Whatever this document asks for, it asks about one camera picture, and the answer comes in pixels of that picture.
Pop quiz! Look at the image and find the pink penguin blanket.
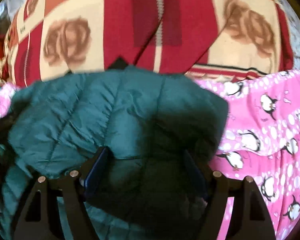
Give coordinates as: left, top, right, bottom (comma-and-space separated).
0, 70, 300, 239

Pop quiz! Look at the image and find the red rose patterned quilt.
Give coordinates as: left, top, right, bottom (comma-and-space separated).
6, 0, 293, 87

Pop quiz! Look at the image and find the white floral bedding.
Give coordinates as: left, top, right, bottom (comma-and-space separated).
276, 0, 300, 70

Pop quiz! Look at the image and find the dark green puffer jacket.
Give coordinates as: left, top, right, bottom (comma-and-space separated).
0, 67, 228, 239

